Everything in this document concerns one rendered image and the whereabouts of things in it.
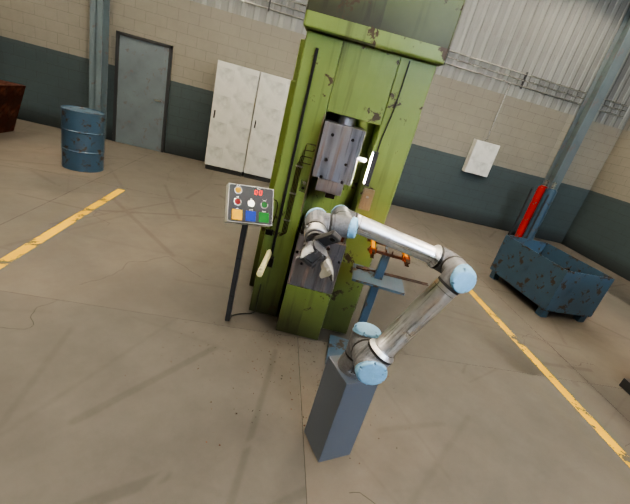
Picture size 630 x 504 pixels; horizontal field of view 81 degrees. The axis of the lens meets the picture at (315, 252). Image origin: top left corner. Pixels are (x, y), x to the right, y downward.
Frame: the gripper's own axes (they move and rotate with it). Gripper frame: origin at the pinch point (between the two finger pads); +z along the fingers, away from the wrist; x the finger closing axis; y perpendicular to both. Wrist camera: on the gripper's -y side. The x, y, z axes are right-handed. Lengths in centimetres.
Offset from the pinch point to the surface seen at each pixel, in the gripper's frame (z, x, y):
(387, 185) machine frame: -163, -75, 0
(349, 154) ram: -158, -34, 3
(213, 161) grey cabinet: -625, -13, 329
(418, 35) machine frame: -185, -14, -78
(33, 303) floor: -94, 69, 234
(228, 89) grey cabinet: -663, 50, 204
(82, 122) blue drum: -441, 177, 317
